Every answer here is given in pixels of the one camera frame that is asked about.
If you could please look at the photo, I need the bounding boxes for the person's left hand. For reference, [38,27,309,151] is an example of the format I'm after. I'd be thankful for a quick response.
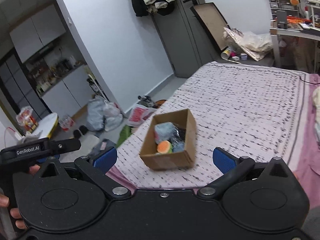
[0,164,41,230]

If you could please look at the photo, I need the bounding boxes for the grey sneaker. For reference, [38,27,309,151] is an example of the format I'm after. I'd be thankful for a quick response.
[138,95,159,109]

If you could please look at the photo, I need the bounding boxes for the red white plastic bag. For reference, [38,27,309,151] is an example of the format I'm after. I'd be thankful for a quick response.
[127,103,157,127]

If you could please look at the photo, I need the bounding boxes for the black scrunchie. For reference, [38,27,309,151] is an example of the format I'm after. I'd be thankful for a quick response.
[171,125,186,142]

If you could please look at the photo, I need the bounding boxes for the beige tote bag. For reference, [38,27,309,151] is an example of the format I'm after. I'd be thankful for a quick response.
[223,26,274,62]

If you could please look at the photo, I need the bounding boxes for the grey drawer organizer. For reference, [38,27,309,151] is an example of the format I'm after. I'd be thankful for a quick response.
[268,0,299,20]

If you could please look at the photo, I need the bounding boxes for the white garbage bag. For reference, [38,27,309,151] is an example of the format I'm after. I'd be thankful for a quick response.
[103,102,123,132]

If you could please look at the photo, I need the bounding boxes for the white floor mat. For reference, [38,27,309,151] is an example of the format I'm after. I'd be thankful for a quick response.
[59,134,100,163]

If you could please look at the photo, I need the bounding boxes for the white kitchen cabinet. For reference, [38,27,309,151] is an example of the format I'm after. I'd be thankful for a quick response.
[1,4,94,120]

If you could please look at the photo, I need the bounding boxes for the grey pink plush toy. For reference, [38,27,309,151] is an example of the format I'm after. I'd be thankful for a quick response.
[154,122,176,144]

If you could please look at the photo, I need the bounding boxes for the grey door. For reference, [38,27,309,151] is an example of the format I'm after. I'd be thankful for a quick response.
[152,0,218,78]

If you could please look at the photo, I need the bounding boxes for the white black patterned blanket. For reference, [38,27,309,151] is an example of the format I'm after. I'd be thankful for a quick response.
[108,62,308,189]

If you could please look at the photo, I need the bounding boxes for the black slippers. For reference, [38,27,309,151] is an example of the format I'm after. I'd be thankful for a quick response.
[73,125,89,139]

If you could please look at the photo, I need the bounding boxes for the brown cardboard box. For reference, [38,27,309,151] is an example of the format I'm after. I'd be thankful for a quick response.
[139,109,196,170]

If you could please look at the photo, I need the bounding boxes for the orange burger plush toy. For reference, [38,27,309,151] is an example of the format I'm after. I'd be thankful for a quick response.
[157,140,172,154]

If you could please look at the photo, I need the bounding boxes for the paper cup tube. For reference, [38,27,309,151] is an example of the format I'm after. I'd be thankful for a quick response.
[221,46,236,60]

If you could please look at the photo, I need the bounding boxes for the pink bed sheet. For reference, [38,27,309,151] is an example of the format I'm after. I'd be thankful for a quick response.
[107,74,319,206]

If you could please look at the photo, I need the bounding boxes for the white round table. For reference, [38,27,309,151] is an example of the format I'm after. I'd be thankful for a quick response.
[31,113,59,139]

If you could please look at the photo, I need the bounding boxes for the black framed board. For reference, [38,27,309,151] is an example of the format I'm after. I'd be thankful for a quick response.
[191,2,230,53]

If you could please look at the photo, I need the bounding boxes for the pastel crumpled blanket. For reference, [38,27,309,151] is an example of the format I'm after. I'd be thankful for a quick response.
[312,87,320,144]

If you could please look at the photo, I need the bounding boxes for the green leaf rug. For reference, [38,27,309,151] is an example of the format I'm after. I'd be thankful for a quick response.
[116,125,132,148]

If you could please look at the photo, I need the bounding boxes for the white desk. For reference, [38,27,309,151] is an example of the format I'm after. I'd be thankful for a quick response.
[270,20,319,67]

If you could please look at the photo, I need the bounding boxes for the grey garbage bag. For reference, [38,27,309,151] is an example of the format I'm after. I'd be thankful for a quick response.
[86,95,105,132]

